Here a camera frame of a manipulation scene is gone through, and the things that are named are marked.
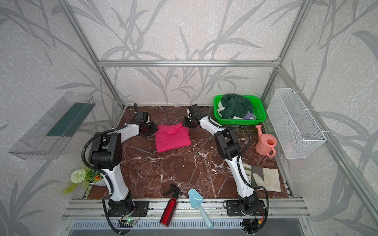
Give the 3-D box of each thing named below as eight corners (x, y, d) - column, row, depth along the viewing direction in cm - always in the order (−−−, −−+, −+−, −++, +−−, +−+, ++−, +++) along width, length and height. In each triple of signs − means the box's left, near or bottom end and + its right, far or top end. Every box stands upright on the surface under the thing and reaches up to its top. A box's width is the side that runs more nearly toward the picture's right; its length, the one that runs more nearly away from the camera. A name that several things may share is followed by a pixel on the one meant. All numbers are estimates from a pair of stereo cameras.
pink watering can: (254, 157, 94) (260, 148, 85) (253, 134, 105) (259, 124, 96) (270, 160, 93) (278, 151, 84) (268, 137, 104) (275, 127, 95)
